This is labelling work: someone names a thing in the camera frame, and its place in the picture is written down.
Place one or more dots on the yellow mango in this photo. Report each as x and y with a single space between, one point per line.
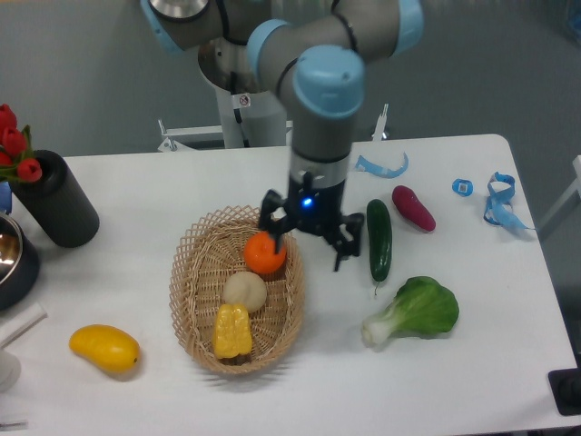
108 348

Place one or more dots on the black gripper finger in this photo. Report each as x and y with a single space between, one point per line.
275 228
345 249

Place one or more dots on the purple sweet potato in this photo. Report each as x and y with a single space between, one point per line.
412 209

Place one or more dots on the green cucumber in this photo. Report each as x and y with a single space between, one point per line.
380 241

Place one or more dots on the black cylindrical vase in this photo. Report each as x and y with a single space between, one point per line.
58 202

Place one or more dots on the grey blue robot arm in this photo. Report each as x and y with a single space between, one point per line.
316 70

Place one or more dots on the green bok choy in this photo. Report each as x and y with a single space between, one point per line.
421 306

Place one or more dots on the woven wicker basket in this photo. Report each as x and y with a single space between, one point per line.
207 255

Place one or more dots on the red artificial tulips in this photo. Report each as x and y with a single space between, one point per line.
18 162

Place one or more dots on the small blue tape roll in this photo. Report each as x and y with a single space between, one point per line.
462 187

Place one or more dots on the white lamp stand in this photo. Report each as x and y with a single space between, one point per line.
12 328

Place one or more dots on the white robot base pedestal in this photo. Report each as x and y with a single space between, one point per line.
250 117

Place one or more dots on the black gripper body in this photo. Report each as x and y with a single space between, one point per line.
313 209

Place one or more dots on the orange fruit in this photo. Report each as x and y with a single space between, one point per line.
263 255

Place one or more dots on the tangled blue tape ribbon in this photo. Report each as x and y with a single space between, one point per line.
499 211

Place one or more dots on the yellow bell pepper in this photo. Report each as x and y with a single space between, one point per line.
231 332

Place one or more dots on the black device at edge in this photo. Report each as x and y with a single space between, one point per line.
565 387

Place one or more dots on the black metal bowl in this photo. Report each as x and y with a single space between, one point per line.
20 263

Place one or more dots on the blue curved tape strip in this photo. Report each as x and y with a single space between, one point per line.
366 166

